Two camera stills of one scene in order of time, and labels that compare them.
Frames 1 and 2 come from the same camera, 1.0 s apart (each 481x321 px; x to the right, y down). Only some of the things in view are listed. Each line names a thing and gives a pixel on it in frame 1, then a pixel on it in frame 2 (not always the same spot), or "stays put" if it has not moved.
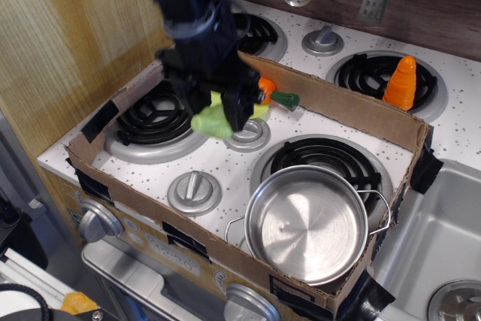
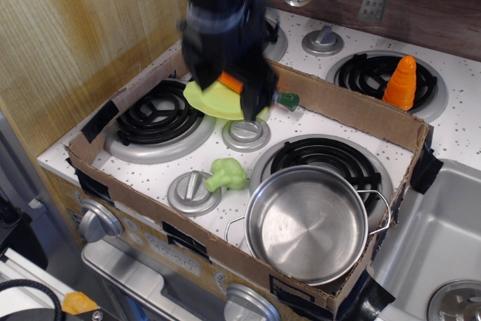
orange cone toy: (401, 87) stays put
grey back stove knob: (323, 43) stays put
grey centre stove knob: (255, 136) stays put
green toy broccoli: (211, 121) → (226, 172)
